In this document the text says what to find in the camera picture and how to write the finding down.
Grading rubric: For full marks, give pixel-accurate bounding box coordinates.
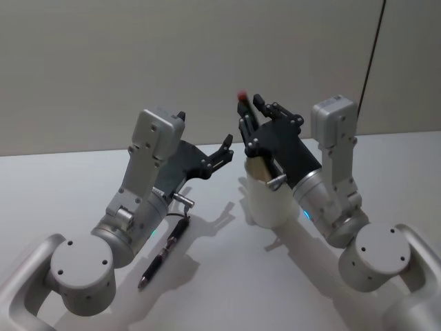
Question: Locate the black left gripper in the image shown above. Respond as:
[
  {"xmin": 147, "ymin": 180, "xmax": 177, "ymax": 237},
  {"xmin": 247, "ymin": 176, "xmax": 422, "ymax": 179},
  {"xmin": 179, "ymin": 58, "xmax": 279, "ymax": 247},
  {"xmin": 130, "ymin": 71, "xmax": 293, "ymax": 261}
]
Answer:
[{"xmin": 154, "ymin": 110, "xmax": 236, "ymax": 201}]

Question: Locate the white cylindrical cup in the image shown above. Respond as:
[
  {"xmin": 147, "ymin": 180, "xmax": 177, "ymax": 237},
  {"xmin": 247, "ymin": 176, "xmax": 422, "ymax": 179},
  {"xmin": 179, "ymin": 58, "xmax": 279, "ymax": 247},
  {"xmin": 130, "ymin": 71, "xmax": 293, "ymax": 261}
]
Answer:
[{"xmin": 240, "ymin": 154, "xmax": 301, "ymax": 229}]

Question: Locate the black pen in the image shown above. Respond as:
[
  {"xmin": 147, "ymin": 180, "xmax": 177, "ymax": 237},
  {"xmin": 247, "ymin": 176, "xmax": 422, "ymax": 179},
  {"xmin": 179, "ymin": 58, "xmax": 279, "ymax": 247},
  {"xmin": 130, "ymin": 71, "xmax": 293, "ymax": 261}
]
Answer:
[{"xmin": 137, "ymin": 217, "xmax": 190, "ymax": 292}]

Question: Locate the dark pen with red end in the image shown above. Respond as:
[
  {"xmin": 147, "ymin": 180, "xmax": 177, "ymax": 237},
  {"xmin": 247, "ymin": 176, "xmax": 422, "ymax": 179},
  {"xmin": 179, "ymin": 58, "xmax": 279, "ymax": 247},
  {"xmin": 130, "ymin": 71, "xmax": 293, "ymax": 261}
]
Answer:
[{"xmin": 236, "ymin": 90, "xmax": 258, "ymax": 130}]

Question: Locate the thin black cable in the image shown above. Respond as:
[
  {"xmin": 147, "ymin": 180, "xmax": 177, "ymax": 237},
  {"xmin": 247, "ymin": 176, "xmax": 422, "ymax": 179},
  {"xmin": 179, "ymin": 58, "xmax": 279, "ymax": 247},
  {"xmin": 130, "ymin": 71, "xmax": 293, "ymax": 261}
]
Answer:
[{"xmin": 356, "ymin": 0, "xmax": 387, "ymax": 112}]

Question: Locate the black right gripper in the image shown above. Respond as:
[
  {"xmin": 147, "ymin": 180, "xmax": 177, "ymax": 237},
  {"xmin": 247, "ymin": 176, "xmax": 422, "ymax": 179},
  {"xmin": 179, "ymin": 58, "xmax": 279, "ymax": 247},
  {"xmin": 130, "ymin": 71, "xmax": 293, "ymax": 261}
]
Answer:
[{"xmin": 236, "ymin": 94, "xmax": 323, "ymax": 189}]

